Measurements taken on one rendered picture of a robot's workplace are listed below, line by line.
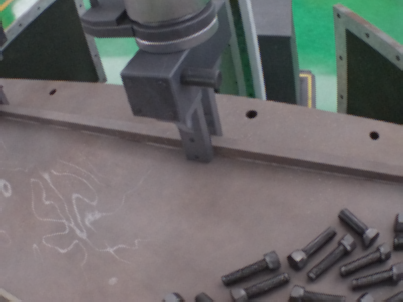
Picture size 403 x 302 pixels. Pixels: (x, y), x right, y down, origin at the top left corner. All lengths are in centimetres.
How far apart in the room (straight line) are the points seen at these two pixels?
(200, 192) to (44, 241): 19
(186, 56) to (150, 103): 5
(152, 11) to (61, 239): 26
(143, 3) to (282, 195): 23
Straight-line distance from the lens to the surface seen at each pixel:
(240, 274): 40
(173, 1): 35
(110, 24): 40
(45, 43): 155
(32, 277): 48
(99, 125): 56
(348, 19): 101
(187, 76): 37
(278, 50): 165
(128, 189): 49
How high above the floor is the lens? 173
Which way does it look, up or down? 46 degrees down
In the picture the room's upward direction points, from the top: 13 degrees counter-clockwise
